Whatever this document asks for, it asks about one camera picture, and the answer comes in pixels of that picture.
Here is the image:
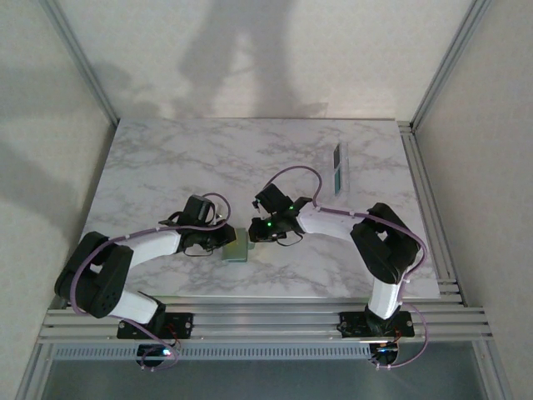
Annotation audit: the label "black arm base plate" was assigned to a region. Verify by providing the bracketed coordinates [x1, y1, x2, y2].
[339, 310, 414, 339]
[116, 312, 195, 340]

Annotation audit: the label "grey slotted cable duct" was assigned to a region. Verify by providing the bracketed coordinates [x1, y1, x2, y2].
[49, 343, 373, 362]

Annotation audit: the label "aluminium frame post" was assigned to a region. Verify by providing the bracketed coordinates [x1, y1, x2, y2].
[16, 341, 57, 400]
[410, 0, 495, 131]
[474, 339, 517, 400]
[41, 0, 121, 127]

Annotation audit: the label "green card holder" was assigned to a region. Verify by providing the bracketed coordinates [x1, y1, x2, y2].
[220, 227, 256, 265]

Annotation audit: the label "aluminium frame rails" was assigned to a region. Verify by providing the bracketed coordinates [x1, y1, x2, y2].
[37, 294, 495, 346]

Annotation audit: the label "thin black cable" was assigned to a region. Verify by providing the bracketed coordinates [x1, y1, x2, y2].
[182, 244, 218, 258]
[276, 231, 306, 248]

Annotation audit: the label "aluminium side rails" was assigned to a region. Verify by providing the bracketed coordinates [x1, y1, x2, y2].
[397, 120, 466, 308]

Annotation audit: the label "black controller board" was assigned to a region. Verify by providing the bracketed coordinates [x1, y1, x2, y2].
[370, 342, 400, 371]
[136, 343, 184, 373]

